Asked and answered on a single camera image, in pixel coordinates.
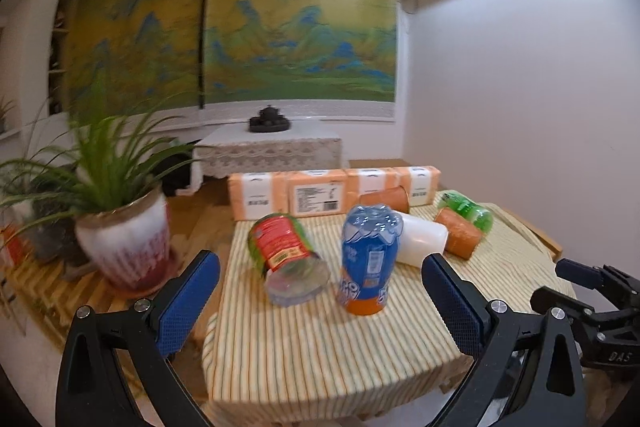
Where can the potted spider plant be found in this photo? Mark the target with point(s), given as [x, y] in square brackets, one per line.
[112, 162]

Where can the striped yellow tablecloth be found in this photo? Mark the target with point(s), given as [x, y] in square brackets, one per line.
[266, 365]

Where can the white plastic cup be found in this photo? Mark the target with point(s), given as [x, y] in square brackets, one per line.
[419, 239]

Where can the red green label bottle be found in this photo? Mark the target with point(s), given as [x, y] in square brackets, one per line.
[291, 269]

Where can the green plastic bottle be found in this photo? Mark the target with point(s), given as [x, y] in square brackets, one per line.
[476, 214]

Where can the orange paper cup rear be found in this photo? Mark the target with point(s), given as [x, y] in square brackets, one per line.
[395, 198]

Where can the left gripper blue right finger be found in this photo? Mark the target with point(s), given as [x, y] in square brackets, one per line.
[531, 357]

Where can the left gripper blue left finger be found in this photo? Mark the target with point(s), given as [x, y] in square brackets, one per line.
[92, 389]

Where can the orange patterned paper cup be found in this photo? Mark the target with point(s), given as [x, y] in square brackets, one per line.
[463, 237]

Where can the green mountain landscape painting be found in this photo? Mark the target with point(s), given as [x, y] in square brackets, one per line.
[129, 56]

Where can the white red ceramic pot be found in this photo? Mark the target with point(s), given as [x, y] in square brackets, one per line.
[131, 244]

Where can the blue label plastic bottle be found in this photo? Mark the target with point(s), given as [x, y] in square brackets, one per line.
[370, 245]

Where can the wooden slatted stand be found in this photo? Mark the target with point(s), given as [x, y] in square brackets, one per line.
[52, 301]

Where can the patterned cloth covered table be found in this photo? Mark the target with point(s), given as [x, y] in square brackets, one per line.
[307, 145]

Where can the orange tissue pack bundle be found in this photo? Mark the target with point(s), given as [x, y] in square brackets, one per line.
[318, 193]

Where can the wall niche shelf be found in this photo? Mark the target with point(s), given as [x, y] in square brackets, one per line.
[62, 24]

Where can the black teapot set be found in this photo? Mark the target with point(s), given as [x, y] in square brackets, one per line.
[268, 120]

